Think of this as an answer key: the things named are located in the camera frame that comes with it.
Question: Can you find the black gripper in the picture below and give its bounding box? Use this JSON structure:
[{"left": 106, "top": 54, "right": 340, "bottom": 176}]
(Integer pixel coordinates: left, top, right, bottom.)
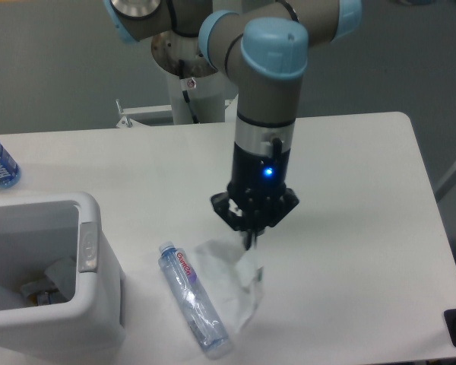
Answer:
[{"left": 210, "top": 141, "right": 299, "bottom": 249}]

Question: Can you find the clear plastic bag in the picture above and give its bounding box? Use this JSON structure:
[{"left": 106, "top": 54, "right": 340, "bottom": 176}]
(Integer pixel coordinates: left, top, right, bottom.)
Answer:
[{"left": 193, "top": 233, "right": 264, "bottom": 333}]

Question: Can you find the grey trash inside can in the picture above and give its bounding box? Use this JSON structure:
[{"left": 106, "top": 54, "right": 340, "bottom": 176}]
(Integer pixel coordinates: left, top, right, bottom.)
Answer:
[{"left": 20, "top": 257, "right": 77, "bottom": 306}]

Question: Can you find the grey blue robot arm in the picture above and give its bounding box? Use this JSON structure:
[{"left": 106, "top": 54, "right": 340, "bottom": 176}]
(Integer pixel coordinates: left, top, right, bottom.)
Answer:
[{"left": 104, "top": 1, "right": 362, "bottom": 248}]

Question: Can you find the white trash can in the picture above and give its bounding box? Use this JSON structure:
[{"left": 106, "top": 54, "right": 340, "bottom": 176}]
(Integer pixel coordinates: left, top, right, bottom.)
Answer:
[{"left": 0, "top": 192, "right": 125, "bottom": 357}]

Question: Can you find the clear plastic bottle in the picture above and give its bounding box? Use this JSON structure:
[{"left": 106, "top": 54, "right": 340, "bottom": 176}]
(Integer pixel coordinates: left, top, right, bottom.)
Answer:
[{"left": 158, "top": 242, "right": 231, "bottom": 360}]

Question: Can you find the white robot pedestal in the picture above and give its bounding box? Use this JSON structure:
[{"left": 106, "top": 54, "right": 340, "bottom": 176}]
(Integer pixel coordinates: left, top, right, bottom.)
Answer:
[{"left": 151, "top": 30, "right": 229, "bottom": 125}]

